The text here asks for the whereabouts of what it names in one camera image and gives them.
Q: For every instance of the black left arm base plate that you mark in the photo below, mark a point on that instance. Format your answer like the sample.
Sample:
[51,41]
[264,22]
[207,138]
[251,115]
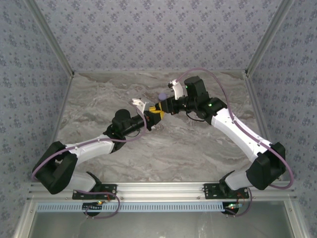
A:
[81,196]

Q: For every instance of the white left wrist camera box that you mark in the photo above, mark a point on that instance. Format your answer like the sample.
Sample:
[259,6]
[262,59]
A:
[140,102]

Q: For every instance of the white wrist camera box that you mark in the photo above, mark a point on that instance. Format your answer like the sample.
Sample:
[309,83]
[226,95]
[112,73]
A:
[177,89]
[140,102]

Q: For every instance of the grey metal panel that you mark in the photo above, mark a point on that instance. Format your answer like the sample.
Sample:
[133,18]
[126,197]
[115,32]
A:
[158,225]

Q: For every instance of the purple earbud charging case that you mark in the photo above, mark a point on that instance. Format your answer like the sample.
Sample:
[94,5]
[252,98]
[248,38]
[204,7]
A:
[162,96]

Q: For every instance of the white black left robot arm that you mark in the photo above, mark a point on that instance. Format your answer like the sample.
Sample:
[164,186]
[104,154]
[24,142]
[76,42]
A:
[91,148]

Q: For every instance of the aluminium mounting rail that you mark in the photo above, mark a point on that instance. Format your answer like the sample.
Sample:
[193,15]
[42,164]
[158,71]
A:
[158,189]

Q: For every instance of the aluminium frame post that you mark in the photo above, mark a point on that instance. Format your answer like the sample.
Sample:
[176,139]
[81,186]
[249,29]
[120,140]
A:
[270,37]
[49,37]

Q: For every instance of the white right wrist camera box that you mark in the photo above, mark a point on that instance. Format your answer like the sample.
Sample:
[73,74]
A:
[177,89]

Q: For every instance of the aluminium table side rail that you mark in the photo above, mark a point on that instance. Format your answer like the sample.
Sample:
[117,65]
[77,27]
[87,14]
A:
[258,111]

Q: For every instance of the black controller board with light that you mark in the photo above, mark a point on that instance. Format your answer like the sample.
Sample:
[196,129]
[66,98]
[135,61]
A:
[232,206]
[92,207]

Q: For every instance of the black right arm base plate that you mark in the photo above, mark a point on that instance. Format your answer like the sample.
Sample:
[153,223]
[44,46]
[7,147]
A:
[210,192]

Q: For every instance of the aluminium lower frame bar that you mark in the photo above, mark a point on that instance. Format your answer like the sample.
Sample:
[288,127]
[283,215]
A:
[23,230]
[296,230]

